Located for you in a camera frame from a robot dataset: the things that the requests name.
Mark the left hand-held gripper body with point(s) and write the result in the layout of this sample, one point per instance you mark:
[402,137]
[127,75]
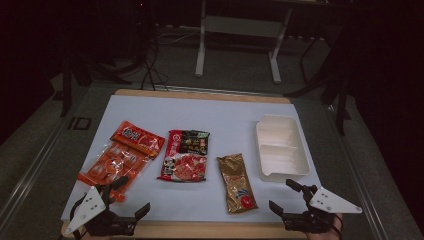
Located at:
[88,206]

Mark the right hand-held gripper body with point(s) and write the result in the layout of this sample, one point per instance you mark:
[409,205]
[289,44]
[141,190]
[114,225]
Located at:
[330,203]

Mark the orange snack bag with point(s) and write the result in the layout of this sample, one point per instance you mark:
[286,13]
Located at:
[133,146]

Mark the gold snack packet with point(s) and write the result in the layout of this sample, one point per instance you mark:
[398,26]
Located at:
[236,183]

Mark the white divided plastic container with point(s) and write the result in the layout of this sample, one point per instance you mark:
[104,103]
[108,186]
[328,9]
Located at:
[283,133]

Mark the red instant noodle packet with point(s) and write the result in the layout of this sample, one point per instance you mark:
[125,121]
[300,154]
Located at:
[185,166]

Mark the person's right hand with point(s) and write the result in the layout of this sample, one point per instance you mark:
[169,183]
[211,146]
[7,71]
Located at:
[321,236]

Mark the wooden table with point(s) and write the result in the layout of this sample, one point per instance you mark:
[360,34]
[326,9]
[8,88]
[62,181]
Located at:
[200,230]

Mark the black metal stand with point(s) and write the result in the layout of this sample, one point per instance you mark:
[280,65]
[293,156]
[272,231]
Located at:
[66,83]
[341,100]

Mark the white paper sheet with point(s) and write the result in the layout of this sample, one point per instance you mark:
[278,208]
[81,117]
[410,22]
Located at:
[200,113]

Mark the metal floor rail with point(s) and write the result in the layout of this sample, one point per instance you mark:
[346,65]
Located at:
[363,186]
[216,90]
[30,180]

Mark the black floor bracket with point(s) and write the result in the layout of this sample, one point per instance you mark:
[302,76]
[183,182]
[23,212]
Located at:
[80,123]

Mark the white metal desk frame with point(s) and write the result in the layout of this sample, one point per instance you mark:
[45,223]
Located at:
[241,26]

